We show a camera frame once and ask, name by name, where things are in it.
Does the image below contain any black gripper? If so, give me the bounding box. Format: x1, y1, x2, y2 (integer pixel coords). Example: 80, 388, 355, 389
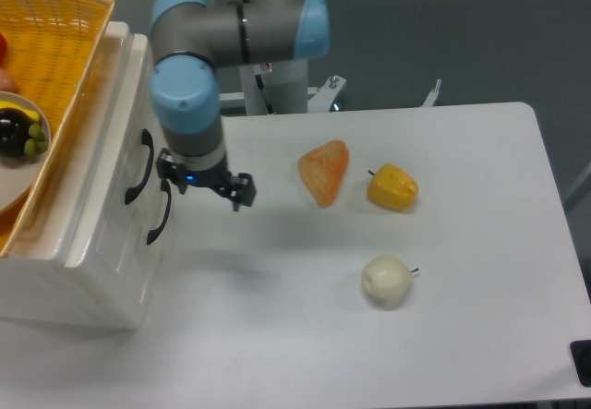
156, 148, 256, 211

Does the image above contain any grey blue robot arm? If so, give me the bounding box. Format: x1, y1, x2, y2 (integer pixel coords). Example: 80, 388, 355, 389
150, 0, 331, 209

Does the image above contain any white drawer cabinet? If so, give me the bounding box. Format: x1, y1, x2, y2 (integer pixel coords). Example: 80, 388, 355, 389
1, 22, 164, 329

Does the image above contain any orange toy bread slice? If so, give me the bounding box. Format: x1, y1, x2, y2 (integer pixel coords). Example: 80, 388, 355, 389
297, 139, 349, 208

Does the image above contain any yellow toy banana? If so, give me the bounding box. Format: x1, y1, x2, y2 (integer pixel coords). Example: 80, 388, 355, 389
0, 101, 41, 123

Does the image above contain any yellow toy bell pepper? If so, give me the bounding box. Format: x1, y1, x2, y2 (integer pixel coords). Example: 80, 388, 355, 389
367, 163, 419, 211

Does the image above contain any white plate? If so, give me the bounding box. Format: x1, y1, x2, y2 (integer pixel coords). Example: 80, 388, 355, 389
1, 91, 53, 212

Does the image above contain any dark purple toy mangosteen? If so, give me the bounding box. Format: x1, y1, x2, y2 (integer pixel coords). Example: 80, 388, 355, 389
1, 107, 49, 160

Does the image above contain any white toy pear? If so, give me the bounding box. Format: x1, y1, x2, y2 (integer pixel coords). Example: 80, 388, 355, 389
360, 255, 419, 307

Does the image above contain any yellow woven basket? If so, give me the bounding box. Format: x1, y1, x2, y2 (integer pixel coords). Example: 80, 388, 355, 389
1, 0, 115, 257

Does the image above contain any pink toy peach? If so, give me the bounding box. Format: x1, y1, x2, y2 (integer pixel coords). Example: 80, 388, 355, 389
0, 68, 18, 93

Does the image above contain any red toy fruit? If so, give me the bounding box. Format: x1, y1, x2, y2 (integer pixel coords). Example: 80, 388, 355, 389
0, 33, 7, 64

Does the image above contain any black corner object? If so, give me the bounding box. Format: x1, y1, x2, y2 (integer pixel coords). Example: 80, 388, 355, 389
570, 340, 591, 388

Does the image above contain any black lower drawer handle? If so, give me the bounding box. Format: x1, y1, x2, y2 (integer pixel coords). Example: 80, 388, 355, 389
146, 179, 173, 246

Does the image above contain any white metal bracket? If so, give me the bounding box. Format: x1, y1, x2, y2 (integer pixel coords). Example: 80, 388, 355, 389
421, 78, 442, 107

